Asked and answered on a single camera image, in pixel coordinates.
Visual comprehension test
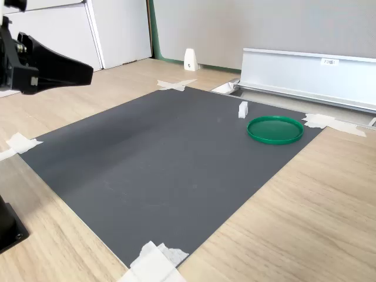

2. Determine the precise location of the green partition frame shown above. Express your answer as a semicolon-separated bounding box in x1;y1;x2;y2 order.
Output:
146;0;242;74

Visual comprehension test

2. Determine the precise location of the silver cable duct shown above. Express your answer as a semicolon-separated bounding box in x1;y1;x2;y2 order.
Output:
210;48;376;129

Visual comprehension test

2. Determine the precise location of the small white plastic terminal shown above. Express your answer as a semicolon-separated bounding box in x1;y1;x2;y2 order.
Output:
237;100;249;119

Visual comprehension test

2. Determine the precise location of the white tape piece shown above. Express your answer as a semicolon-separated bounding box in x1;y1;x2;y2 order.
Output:
301;112;367;138
0;132;44;162
156;78;198;92
116;240;190;282

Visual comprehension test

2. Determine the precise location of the dark grey mat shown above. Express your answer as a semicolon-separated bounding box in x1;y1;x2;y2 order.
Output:
18;86;327;268

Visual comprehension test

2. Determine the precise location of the small white bracket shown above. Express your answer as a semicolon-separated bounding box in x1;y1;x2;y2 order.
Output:
183;48;200;72

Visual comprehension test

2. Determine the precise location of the round green lid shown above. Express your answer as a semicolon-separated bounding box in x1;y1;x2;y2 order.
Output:
246;116;304;146

